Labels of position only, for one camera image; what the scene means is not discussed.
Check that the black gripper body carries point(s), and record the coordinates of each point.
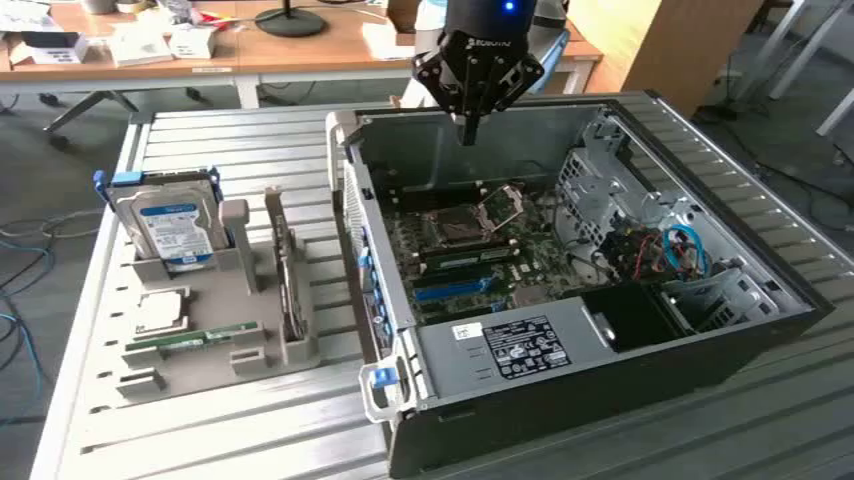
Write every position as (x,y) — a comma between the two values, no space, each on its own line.
(490,20)

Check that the graphics card with black heatsink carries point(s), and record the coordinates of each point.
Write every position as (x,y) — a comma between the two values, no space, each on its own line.
(290,295)

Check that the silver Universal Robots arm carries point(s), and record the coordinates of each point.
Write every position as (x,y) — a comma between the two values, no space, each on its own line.
(422,92)

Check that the white paper stack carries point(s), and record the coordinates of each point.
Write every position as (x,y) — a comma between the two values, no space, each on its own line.
(387,45)

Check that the wooden desk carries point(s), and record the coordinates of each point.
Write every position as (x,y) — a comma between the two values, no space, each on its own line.
(301,50)

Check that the wooden cabinet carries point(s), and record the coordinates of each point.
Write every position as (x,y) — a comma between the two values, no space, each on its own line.
(667,50)

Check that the black monitor stand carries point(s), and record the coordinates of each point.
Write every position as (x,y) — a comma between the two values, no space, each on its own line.
(290,25)

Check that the metal socket cover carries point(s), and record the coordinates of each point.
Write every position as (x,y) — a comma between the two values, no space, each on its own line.
(501,205)

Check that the tall metal disk bay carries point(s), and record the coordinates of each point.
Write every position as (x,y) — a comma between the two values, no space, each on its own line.
(601,195)

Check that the CPU socket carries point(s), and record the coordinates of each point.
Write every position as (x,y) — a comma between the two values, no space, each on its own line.
(457,227)

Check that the white labelled box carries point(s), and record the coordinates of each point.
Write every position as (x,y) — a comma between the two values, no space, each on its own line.
(194,42)

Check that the green motherboard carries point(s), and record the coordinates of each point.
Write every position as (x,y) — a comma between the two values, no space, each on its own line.
(541,260)

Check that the blue expansion slot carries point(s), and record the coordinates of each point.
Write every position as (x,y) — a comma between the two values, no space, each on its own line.
(454,289)

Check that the white open box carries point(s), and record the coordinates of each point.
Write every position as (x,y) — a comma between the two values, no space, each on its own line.
(140,47)

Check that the tape roll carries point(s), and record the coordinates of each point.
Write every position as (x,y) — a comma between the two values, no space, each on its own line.
(128,6)

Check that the hard disk in blue caddy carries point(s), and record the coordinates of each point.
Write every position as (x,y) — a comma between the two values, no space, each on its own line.
(170,225)

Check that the grey cup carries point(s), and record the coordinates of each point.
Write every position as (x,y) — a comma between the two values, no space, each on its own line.
(99,6)

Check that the low metal disk bay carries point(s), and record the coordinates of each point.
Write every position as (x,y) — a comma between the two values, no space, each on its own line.
(721,300)

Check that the grey printed parts rack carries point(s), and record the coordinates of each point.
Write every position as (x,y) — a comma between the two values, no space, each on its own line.
(220,300)

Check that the black and white box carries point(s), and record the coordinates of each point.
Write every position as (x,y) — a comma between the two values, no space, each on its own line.
(56,47)

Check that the grey power supply unit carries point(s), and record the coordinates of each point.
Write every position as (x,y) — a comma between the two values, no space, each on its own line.
(461,360)

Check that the silver CPU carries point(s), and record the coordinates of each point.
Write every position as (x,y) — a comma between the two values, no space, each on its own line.
(160,310)

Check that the black open PC case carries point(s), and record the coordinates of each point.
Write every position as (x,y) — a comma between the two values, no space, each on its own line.
(601,400)

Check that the white table frame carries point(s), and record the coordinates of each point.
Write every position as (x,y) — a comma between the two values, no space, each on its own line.
(810,45)

